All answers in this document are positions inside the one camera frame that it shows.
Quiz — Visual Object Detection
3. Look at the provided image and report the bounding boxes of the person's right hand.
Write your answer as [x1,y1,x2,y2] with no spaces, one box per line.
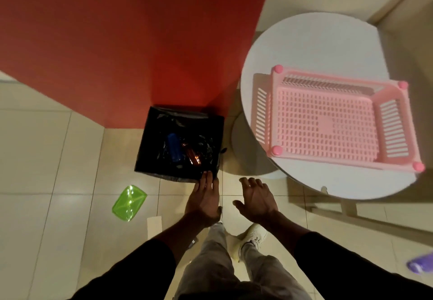
[232,177,279,224]

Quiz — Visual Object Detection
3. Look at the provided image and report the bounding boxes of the person's left hand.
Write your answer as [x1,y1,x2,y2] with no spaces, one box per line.
[184,171,223,228]

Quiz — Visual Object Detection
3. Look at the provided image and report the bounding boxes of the person's right forearm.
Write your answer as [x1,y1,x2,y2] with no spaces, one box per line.
[254,210,312,256]

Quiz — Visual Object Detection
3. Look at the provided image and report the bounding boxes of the person's left forearm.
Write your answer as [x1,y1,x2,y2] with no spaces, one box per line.
[152,212,213,267]

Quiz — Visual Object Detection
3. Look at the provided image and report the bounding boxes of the brown plastic bottle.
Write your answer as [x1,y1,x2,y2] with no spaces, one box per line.
[184,143,204,166]

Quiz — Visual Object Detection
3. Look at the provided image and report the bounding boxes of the person's white right shoe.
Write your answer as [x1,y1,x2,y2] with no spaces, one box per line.
[226,223,268,262]

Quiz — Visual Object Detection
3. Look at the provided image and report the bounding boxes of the blue plastic bottle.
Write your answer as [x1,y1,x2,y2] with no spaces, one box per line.
[167,133,182,162]

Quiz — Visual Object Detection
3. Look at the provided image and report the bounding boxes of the black lined trash bin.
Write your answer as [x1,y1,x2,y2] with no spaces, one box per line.
[134,106,226,184]

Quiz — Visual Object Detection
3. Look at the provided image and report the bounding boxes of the beige paper piece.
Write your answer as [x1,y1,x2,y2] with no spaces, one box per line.
[147,216,163,240]

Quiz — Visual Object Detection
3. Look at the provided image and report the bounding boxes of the person's grey trousers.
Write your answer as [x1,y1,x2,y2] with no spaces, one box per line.
[173,223,313,300]

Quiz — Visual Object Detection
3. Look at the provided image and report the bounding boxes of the green plastic packet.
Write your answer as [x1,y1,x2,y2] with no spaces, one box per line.
[112,185,148,222]

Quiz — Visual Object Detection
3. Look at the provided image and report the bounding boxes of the pink plastic basket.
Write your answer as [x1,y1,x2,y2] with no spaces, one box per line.
[251,64,426,174]

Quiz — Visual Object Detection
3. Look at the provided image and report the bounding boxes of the round white table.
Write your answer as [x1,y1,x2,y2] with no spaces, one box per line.
[231,12,419,201]

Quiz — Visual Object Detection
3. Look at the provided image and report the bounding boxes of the purple plastic item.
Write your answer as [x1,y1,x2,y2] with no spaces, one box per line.
[407,253,433,274]

